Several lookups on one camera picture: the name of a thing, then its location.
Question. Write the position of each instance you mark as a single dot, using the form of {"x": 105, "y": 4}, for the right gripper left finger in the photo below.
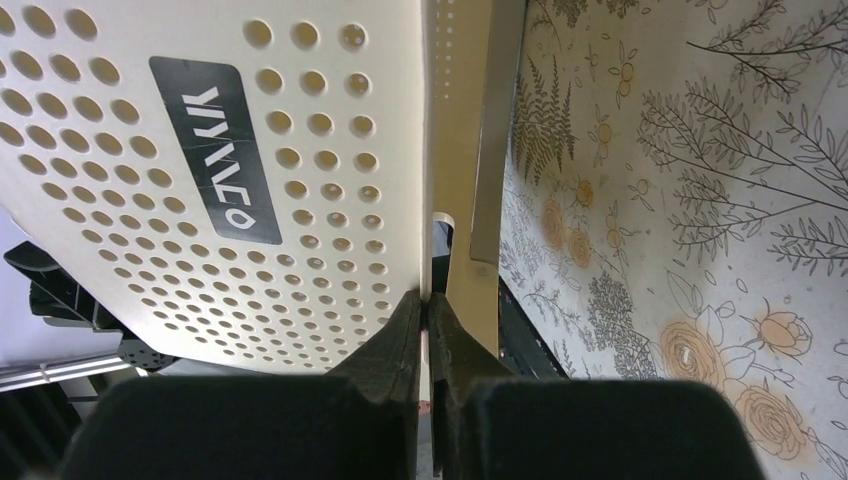
{"x": 357, "y": 421}

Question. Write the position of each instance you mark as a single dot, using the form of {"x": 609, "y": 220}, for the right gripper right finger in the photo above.
{"x": 489, "y": 423}

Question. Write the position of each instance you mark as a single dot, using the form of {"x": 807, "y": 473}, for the cream perforated basket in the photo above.
{"x": 255, "y": 183}

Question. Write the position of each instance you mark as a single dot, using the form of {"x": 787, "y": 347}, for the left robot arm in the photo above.
{"x": 61, "y": 301}

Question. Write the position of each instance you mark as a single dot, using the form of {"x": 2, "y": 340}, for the floral patterned mat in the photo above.
{"x": 676, "y": 206}

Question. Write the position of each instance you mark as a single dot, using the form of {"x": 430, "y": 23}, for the aluminium frame rail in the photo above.
{"x": 18, "y": 378}

